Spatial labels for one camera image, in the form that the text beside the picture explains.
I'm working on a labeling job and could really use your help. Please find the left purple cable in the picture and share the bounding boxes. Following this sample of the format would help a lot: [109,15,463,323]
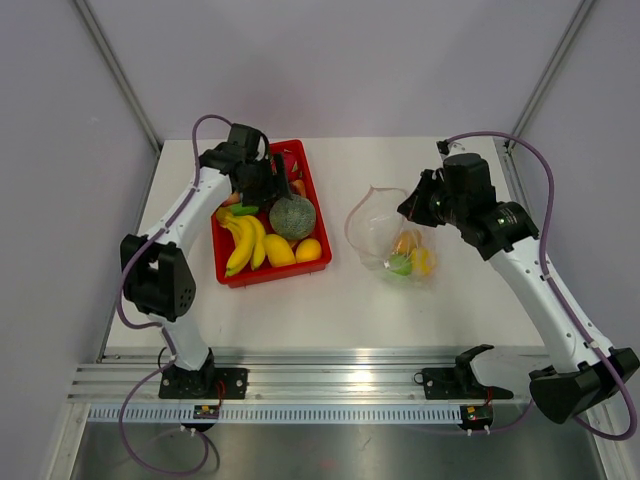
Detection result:
[115,114,234,475]

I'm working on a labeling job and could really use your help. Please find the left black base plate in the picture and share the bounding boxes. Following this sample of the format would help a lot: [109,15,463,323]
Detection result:
[158,367,249,400]

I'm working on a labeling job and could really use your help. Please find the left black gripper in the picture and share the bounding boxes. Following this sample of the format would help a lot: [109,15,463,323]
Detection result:
[239,153,292,208]

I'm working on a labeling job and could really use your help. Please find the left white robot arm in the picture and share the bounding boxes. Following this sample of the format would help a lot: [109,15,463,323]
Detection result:
[119,123,291,401]

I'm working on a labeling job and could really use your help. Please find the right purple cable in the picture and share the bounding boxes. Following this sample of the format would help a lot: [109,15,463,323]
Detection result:
[437,130,639,441]

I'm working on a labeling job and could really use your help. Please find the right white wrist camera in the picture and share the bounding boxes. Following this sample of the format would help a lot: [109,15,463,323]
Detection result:
[436,140,467,160]

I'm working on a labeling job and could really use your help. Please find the white slotted cable duct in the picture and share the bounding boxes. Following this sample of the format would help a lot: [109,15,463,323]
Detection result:
[88,403,462,425]

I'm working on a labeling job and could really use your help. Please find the orange yellow round fruit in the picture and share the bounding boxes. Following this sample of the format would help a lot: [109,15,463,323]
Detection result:
[295,238,322,263]

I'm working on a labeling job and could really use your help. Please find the left aluminium frame post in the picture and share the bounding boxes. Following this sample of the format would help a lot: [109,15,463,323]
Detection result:
[70,0,163,158]

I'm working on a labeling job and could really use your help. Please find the aluminium frame post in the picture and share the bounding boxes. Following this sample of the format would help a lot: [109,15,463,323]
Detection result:
[70,0,163,158]
[511,0,599,137]

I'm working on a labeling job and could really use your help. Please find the red plastic tray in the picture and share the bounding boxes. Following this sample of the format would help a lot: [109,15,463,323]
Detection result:
[211,139,332,288]

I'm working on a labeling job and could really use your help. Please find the purple cable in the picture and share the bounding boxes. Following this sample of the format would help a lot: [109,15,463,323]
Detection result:
[115,114,234,475]
[437,130,639,441]

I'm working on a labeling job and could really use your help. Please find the yellow pear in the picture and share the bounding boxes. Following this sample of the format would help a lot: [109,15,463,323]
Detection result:
[410,247,436,277]

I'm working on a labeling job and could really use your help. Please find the green apple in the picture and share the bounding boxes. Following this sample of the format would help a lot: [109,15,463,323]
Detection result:
[387,254,413,277]

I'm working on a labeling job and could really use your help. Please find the pink dragon fruit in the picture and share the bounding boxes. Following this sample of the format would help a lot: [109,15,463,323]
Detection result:
[282,150,303,182]

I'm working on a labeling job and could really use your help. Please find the yellow mango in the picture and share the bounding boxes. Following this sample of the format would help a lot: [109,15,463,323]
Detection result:
[262,234,296,268]

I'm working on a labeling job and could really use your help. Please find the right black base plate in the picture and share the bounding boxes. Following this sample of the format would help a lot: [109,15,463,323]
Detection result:
[413,344,514,404]

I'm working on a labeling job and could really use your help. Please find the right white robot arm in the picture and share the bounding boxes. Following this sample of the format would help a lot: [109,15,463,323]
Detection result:
[397,153,639,424]

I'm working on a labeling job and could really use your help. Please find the aluminium mounting rail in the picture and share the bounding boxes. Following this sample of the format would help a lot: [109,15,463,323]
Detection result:
[67,345,544,401]

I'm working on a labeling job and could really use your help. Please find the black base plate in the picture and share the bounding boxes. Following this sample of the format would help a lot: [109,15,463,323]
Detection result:
[158,367,249,400]
[413,344,514,404]

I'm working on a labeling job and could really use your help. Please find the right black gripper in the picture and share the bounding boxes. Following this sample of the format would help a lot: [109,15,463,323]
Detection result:
[399,169,467,228]

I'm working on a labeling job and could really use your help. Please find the yellow banana bunch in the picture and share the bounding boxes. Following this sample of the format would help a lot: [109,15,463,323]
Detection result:
[215,207,266,277]

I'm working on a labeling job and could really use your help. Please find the clear zip top bag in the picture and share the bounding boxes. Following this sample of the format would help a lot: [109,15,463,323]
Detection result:
[344,186,438,288]

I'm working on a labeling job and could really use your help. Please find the netted green melon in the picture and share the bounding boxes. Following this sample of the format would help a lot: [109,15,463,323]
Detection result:
[269,195,316,240]

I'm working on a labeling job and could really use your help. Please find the right aluminium frame post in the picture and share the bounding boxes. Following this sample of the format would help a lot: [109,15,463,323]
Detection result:
[511,0,599,137]

